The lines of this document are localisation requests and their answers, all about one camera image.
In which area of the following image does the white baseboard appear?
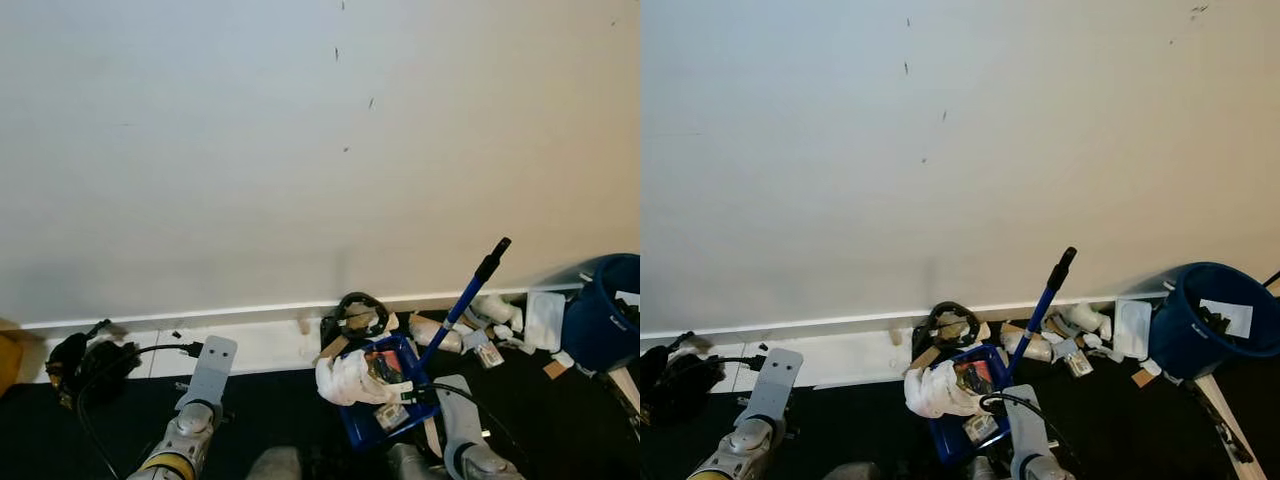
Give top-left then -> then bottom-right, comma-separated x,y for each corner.
20,288 -> 591,383

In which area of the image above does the white plastic bottle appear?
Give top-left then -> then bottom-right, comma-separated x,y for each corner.
470,293 -> 524,336
1060,302 -> 1113,343

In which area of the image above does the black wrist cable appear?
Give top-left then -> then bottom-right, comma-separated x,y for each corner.
75,342 -> 204,480
400,380 -> 521,461
690,352 -> 766,373
978,392 -> 1086,471

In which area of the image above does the blue long-handled dustpan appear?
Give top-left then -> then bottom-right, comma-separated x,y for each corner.
335,237 -> 513,451
925,247 -> 1079,466

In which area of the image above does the yellow box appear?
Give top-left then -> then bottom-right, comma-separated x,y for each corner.
0,320 -> 26,396

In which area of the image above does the white flat plastic container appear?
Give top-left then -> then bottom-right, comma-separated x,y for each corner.
523,290 -> 568,353
1113,298 -> 1154,361

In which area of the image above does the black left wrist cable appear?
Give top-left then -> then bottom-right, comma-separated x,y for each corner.
690,352 -> 766,373
75,342 -> 204,480

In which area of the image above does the black orange snack packet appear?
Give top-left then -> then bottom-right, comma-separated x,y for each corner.
955,362 -> 996,396
368,350 -> 406,386

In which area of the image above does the blue plastic bucket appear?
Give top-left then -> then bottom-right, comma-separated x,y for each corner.
560,253 -> 641,373
1147,262 -> 1271,381

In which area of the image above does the white crumpled plastic bag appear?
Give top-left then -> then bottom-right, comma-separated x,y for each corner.
903,360 -> 991,419
315,348 -> 413,406

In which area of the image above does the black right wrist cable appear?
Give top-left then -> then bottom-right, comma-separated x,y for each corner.
978,392 -> 1086,471
400,380 -> 521,461

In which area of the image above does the small grey white carton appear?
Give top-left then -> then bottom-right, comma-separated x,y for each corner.
1060,342 -> 1096,379
465,330 -> 504,369

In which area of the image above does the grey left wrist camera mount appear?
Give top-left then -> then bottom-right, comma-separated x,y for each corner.
748,347 -> 804,421
183,335 -> 239,409

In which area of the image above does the black crumpled bag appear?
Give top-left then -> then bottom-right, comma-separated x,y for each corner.
45,320 -> 141,411
640,330 -> 721,426

